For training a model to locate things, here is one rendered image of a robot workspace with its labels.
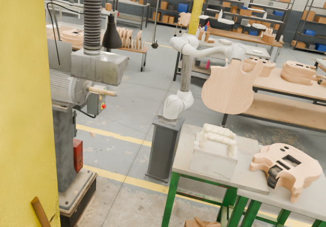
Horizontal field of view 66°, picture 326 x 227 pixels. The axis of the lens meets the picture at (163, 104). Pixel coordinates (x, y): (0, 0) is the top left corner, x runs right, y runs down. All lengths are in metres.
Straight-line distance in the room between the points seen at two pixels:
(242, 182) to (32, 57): 1.41
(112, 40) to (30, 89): 1.02
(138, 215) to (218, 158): 1.22
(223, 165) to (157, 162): 1.26
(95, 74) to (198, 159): 0.82
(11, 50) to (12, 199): 0.39
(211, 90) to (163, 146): 1.05
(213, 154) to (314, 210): 0.69
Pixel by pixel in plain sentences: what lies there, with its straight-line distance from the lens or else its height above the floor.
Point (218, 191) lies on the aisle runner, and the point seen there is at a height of 0.00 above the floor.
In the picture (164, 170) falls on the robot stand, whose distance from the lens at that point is 2.81.
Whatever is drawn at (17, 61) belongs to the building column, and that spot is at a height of 1.80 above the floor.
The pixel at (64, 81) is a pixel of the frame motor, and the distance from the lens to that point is 1.77.
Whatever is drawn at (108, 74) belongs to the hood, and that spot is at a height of 1.45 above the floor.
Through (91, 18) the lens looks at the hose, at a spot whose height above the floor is 1.75.
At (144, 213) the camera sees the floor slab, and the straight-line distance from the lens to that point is 2.60.
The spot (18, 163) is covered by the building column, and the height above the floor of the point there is 1.53.
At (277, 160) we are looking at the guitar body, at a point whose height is 1.03.
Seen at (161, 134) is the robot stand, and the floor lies 0.59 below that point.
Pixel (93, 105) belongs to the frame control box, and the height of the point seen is 1.01.
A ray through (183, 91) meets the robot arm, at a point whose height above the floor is 0.99.
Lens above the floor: 2.02
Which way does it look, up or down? 27 degrees down
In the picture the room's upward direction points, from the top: 9 degrees clockwise
